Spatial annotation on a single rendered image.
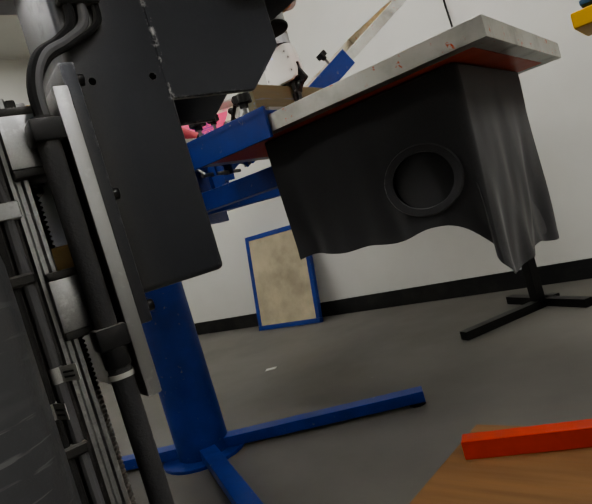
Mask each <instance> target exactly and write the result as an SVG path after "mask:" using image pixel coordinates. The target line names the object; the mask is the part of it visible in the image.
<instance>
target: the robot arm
mask: <svg viewBox="0 0 592 504"><path fill-rule="evenodd" d="M295 5H296V0H294V1H293V2H292V3H291V6H290V7H289V8H288V9H287V10H286V11H285V12H287V11H289V10H291V9H293V8H294V7H295ZM275 39H276V42H277V47H276V49H275V51H274V53H273V55H272V57H271V59H270V61H269V63H268V65H267V67H266V69H265V76H266V80H267V84H268V85H280V86H292V89H293V91H294V93H293V98H294V102H296V101H298V100H300V99H302V98H303V97H302V94H301V93H302V91H303V90H302V88H303V85H304V82H305V81H306V80H307V78H308V75H307V74H306V73H305V72H304V71H303V67H302V64H301V62H300V59H299V56H298V54H297V52H296V50H295V48H294V46H293V44H291V43H290V40H289V36H288V33H287V30H286V31H285V32H284V33H283V34H282V35H280V36H278V37H276V38H275Z"/></svg>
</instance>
